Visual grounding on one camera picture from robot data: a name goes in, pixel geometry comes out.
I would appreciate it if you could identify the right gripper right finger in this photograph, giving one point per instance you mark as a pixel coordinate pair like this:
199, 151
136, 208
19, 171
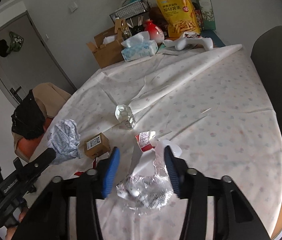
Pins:
176, 169

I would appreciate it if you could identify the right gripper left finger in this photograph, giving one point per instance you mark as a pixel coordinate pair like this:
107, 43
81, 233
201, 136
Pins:
106, 172

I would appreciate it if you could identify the clear plastic wrapper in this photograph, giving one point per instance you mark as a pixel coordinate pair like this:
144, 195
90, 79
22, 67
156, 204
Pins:
147, 184

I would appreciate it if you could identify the person's left hand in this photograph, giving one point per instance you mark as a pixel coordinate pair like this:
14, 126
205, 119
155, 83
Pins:
11, 230

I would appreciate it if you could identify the small brown cardboard box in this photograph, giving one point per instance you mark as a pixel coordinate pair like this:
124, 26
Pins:
97, 146

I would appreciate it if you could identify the red white torn packet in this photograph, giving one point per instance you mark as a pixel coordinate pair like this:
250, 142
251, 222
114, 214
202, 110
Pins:
145, 140

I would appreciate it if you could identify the crumpled printed paper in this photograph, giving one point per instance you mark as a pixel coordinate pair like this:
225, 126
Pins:
64, 139

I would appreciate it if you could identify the small glass bottle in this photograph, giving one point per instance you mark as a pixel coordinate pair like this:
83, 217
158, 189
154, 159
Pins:
125, 116

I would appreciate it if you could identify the white patterned tablecloth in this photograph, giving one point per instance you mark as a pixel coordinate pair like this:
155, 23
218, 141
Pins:
212, 104

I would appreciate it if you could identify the open cardboard box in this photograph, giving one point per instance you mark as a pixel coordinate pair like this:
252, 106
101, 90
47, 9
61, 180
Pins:
107, 46

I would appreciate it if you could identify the blue tissue pack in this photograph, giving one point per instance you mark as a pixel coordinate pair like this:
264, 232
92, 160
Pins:
138, 46

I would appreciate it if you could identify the white game controller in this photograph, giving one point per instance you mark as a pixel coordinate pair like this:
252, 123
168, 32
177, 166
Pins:
182, 42

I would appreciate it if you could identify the red white bottle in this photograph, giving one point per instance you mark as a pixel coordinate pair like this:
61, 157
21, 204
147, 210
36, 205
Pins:
155, 33

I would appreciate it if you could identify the grey door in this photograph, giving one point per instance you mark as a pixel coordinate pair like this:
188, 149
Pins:
32, 65

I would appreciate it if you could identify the yellow snack bag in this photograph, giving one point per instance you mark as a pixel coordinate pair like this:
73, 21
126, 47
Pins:
180, 16

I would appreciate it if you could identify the green tall box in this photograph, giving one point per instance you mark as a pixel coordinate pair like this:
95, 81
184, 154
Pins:
208, 17

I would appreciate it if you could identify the wire mesh basket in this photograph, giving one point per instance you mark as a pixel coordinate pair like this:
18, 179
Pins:
131, 10

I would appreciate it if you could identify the white wall switch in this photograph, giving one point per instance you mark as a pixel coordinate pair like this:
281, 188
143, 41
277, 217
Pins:
73, 7

